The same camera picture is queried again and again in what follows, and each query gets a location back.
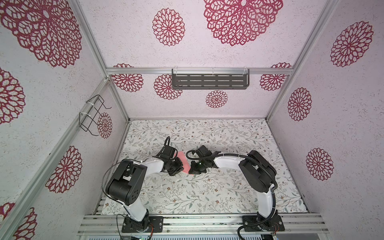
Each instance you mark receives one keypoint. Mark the black wire wall rack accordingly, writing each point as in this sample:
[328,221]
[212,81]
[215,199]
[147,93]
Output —
[96,121]

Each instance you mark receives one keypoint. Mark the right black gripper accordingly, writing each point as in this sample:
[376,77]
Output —
[193,170]

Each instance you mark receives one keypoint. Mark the pink square paper sheet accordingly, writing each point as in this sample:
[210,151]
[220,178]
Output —
[182,156]

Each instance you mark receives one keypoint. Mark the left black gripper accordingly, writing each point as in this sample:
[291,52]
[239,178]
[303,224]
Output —
[179,168]

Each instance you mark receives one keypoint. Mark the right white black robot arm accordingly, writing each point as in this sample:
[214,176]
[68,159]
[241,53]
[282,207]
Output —
[258,172]

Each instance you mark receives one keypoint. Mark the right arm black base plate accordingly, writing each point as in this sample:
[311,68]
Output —
[264,224]

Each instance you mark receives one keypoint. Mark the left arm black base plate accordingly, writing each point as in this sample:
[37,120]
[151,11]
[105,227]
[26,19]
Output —
[147,225]

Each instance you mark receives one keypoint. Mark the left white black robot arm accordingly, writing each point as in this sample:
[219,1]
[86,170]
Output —
[126,182]

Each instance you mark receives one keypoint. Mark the dark grey slotted wall shelf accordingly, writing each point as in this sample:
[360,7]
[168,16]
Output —
[189,81]

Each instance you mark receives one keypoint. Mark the aluminium front rail base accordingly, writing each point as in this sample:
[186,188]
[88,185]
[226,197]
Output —
[199,224]

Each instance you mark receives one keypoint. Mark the right wrist camera with cable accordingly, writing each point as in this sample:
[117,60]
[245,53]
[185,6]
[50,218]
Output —
[202,153]

